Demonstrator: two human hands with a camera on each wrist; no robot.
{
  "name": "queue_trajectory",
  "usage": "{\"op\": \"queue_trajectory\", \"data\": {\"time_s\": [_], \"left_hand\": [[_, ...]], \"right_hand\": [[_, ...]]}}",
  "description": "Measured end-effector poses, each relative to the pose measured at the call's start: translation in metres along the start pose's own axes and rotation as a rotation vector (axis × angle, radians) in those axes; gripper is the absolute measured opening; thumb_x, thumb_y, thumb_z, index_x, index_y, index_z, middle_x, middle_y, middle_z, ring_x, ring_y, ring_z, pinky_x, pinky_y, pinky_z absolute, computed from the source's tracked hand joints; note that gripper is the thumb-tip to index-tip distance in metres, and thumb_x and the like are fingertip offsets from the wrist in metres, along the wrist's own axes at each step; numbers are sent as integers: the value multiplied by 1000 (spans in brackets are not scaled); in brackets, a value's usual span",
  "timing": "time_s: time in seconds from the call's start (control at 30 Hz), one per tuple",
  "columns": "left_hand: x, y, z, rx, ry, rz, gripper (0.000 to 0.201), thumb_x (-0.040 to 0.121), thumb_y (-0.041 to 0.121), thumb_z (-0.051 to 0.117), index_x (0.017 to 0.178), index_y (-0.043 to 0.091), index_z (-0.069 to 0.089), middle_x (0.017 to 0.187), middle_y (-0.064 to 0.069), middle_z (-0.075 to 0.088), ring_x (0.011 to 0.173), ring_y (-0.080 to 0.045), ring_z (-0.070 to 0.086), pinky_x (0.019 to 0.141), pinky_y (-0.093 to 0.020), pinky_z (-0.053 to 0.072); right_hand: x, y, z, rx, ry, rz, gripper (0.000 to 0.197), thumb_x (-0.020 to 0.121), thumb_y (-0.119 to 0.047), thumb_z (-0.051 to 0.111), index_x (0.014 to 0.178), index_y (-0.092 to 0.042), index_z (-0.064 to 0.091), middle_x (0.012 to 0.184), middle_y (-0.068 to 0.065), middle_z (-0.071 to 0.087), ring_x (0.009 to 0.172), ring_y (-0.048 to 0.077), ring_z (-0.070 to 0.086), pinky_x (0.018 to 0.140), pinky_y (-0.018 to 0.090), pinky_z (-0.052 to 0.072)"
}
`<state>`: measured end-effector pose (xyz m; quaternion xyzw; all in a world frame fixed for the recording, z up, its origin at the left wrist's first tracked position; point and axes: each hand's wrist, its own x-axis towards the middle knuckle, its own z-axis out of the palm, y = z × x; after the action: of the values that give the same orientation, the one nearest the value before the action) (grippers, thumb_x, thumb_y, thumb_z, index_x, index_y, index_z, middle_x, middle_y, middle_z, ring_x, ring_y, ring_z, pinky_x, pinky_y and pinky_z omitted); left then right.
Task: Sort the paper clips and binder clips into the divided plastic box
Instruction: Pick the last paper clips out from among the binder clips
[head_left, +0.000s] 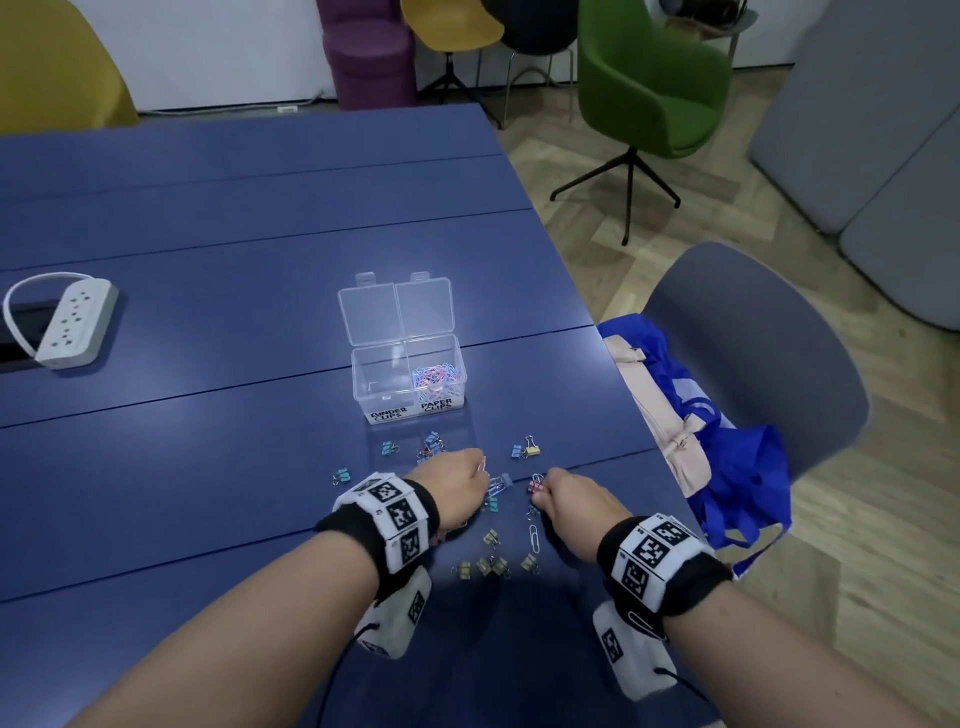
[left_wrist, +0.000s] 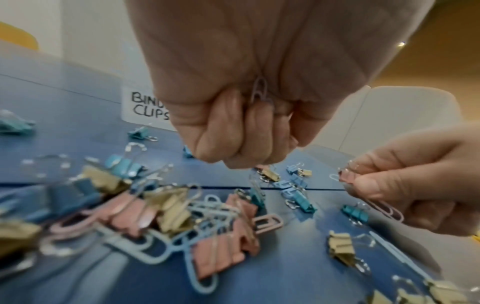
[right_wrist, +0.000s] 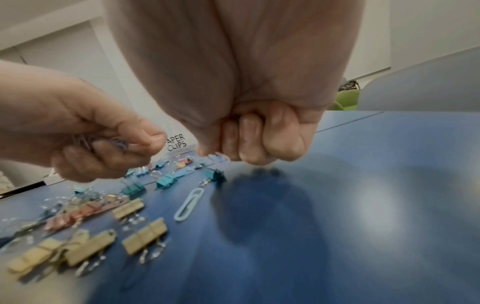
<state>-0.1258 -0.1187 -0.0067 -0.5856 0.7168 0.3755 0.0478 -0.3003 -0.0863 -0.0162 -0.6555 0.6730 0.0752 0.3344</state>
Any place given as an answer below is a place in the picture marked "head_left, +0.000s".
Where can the purple stool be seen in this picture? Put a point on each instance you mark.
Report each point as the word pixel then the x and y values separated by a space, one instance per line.
pixel 371 60

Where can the green chair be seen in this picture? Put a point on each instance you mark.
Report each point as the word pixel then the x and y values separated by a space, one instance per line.
pixel 645 82

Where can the clear two-compartment plastic box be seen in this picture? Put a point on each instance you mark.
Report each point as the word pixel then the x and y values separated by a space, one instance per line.
pixel 375 375

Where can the person's right forearm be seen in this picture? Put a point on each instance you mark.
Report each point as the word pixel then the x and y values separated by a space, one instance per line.
pixel 787 660

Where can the dark chair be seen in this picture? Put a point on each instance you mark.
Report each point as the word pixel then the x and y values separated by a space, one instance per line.
pixel 536 26

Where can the small heap of paper clips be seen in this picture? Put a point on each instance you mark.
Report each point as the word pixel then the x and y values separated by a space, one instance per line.
pixel 435 376

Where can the person's right hand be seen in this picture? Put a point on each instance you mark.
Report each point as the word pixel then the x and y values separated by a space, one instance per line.
pixel 581 514

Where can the grey sofa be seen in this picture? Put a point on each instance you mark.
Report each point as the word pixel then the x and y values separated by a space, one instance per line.
pixel 862 135

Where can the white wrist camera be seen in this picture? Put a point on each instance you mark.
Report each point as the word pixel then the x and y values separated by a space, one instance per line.
pixel 637 667
pixel 390 630

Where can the person's left hand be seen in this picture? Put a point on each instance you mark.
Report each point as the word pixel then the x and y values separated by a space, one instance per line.
pixel 454 487

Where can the black marker wristband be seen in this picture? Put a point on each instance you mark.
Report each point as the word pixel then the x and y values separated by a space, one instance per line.
pixel 697 592
pixel 352 525

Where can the yellow chair with black legs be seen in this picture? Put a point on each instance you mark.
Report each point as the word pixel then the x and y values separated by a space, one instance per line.
pixel 450 22

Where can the large yellow chair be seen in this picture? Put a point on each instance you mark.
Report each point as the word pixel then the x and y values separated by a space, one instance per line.
pixel 52 75

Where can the person's left forearm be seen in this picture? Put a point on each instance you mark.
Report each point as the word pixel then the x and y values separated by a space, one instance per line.
pixel 225 645

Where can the group of pastel binder clips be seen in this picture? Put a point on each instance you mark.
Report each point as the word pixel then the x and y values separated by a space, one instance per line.
pixel 531 451

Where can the blue bag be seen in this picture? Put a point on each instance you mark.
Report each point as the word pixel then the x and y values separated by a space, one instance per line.
pixel 750 480

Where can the grey metal chair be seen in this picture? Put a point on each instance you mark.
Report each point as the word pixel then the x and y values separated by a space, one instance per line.
pixel 712 15

